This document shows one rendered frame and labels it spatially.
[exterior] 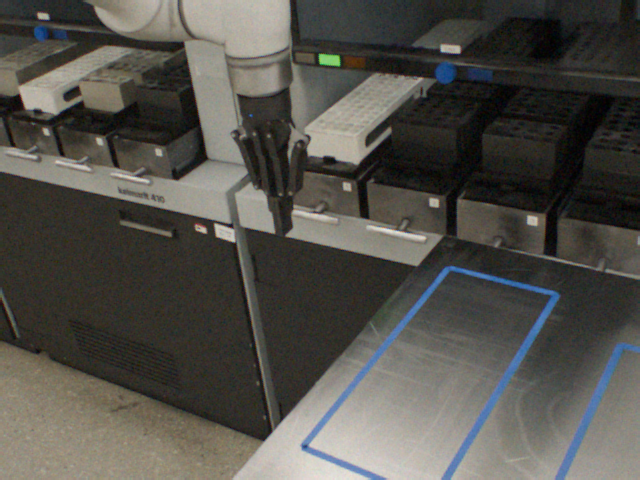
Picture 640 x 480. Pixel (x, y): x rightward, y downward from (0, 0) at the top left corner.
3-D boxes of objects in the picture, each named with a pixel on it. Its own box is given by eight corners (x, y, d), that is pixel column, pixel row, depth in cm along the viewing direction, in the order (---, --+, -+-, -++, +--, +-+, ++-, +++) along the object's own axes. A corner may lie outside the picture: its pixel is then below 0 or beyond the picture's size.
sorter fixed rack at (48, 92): (120, 66, 189) (114, 41, 185) (151, 70, 184) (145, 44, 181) (25, 114, 168) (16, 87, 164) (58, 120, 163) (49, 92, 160)
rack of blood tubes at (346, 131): (384, 97, 155) (382, 67, 152) (431, 103, 150) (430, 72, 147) (306, 162, 134) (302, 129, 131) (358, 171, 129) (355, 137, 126)
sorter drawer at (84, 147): (252, 49, 210) (246, 16, 206) (295, 53, 204) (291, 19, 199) (50, 168, 159) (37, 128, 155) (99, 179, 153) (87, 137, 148)
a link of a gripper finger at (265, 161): (258, 130, 112) (250, 129, 113) (267, 198, 118) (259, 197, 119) (273, 120, 115) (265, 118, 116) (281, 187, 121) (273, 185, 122)
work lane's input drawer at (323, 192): (445, 68, 184) (444, 30, 179) (502, 73, 177) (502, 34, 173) (276, 217, 133) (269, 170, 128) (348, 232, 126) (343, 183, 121)
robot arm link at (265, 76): (248, 35, 113) (254, 75, 116) (210, 56, 106) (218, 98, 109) (302, 39, 108) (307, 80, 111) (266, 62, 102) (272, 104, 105)
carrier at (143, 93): (191, 119, 151) (185, 89, 148) (185, 123, 150) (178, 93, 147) (146, 112, 157) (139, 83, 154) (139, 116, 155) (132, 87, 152)
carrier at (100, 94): (133, 110, 159) (126, 81, 155) (126, 114, 157) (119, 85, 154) (91, 104, 164) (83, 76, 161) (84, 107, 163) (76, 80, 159)
